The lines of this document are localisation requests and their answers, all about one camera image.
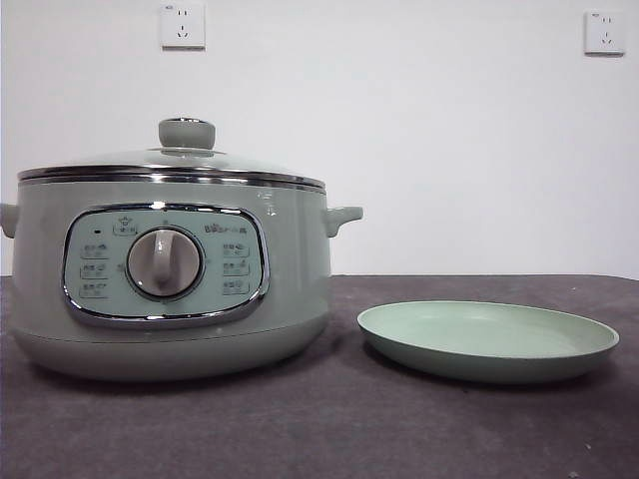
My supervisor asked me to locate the glass lid with green knob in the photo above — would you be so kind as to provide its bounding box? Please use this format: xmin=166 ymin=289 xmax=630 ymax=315
xmin=17 ymin=117 xmax=327 ymax=194

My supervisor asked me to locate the pale green electric steamer pot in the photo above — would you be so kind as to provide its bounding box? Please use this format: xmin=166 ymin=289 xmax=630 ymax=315
xmin=0 ymin=175 xmax=364 ymax=384

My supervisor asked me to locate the pale green round plate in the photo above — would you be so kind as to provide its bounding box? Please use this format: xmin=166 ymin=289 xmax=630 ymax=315
xmin=356 ymin=300 xmax=622 ymax=385

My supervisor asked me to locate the white wall socket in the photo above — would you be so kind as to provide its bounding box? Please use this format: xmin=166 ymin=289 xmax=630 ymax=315
xmin=583 ymin=10 xmax=628 ymax=57
xmin=160 ymin=3 xmax=207 ymax=52

